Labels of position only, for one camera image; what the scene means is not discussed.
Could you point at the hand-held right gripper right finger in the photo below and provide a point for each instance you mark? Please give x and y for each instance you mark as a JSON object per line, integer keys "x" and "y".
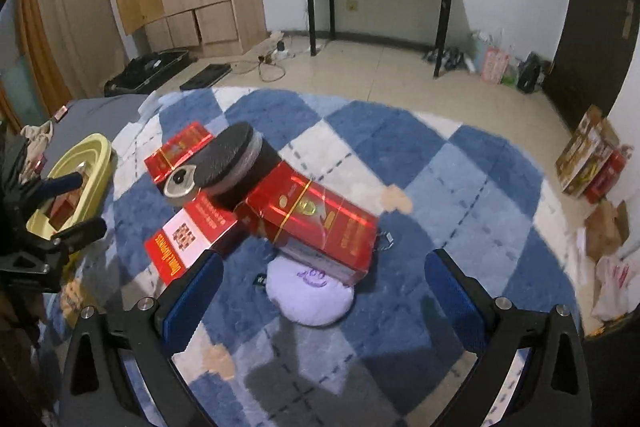
{"x": 450, "y": 297}

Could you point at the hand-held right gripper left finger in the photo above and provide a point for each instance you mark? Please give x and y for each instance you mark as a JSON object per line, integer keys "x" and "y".
{"x": 195, "y": 292}

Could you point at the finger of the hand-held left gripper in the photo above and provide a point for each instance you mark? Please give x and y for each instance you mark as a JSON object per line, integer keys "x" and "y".
{"x": 82, "y": 229}
{"x": 62, "y": 184}

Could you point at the small red carton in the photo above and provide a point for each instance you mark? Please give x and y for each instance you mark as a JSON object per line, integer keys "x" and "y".
{"x": 64, "y": 209}

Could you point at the pale yellow plastic basin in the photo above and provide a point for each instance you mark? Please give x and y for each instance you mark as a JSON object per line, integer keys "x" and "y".
{"x": 95, "y": 157}

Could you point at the white and red carton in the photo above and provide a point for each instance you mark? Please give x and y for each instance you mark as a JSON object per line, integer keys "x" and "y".
{"x": 185, "y": 237}

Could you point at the red carton with gold band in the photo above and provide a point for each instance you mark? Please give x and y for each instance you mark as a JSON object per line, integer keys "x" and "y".
{"x": 172, "y": 152}

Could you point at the large red carton gold band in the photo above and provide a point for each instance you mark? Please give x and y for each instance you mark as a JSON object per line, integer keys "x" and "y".
{"x": 310, "y": 212}

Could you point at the black and grey foam cylinder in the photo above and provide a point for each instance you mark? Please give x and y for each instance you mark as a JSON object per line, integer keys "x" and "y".
{"x": 240, "y": 157}

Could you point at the beige cloth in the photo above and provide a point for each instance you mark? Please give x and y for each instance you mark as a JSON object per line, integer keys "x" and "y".
{"x": 37, "y": 134}

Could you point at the small copper red packet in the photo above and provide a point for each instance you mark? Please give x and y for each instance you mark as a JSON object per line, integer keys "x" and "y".
{"x": 60, "y": 114}

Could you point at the grey bed sheet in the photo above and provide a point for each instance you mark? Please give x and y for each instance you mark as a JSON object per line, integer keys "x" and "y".
{"x": 100, "y": 112}

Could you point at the white round cushion pad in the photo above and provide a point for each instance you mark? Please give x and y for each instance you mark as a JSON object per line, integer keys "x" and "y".
{"x": 310, "y": 299}

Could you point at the black suitcase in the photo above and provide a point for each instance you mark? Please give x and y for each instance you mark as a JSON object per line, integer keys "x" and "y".
{"x": 145, "y": 69}

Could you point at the orange curtain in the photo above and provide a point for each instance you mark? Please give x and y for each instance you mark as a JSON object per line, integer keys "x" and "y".
{"x": 40, "y": 42}

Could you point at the blue checkered plush blanket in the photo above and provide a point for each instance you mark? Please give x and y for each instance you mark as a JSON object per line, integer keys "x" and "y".
{"x": 400, "y": 147}

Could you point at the pile of white plastic bags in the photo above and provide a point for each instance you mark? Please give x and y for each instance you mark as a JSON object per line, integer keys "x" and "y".
{"x": 615, "y": 277}

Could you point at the flat black case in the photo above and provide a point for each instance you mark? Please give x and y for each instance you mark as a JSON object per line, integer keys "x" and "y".
{"x": 206, "y": 76}

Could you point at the printed cardboard box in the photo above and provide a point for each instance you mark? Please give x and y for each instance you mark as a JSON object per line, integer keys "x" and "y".
{"x": 580, "y": 152}

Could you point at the red cardboard box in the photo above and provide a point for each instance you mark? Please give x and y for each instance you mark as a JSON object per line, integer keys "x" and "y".
{"x": 606, "y": 177}

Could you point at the pink and white bag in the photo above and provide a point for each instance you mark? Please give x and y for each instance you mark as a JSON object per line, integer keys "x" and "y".
{"x": 495, "y": 64}

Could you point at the dark shoes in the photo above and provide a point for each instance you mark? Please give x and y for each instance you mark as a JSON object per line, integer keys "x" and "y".
{"x": 445, "y": 58}

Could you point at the black bag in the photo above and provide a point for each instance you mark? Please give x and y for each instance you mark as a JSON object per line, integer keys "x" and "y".
{"x": 530, "y": 72}

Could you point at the white power strip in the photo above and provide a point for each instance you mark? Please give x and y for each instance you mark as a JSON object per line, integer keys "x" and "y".
{"x": 282, "y": 53}

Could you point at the dark wooden door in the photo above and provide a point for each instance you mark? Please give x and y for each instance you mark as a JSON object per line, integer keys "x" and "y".
{"x": 600, "y": 7}

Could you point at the wall socket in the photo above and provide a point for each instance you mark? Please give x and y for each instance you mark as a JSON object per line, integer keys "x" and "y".
{"x": 352, "y": 5}

